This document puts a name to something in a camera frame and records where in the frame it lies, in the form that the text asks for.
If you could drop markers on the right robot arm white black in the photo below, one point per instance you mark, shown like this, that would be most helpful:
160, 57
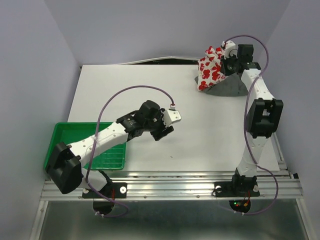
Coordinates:
262, 110

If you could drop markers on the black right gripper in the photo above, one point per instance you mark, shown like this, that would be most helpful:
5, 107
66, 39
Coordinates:
225, 71

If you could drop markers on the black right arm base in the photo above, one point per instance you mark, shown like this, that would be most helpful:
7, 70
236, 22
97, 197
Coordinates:
240, 188

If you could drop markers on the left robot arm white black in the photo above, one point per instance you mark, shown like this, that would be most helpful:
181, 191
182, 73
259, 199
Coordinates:
69, 164

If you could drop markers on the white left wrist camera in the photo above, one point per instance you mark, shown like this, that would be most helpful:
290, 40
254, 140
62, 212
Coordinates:
171, 117

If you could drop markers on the white red floral skirt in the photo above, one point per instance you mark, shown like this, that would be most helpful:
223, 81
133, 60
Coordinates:
209, 69

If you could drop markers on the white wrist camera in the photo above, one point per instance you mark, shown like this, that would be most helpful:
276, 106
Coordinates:
228, 49
171, 117

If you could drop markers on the grey pleated skirt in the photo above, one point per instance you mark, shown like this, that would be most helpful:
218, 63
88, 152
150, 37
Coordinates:
231, 86

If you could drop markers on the aluminium rail frame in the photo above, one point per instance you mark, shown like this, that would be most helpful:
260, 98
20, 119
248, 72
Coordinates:
177, 205

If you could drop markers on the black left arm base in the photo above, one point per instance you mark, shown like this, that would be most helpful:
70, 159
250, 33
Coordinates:
109, 193

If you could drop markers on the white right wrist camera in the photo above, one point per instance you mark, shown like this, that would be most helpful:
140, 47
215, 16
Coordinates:
228, 49

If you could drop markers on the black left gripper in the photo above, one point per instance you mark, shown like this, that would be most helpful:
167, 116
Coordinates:
157, 135

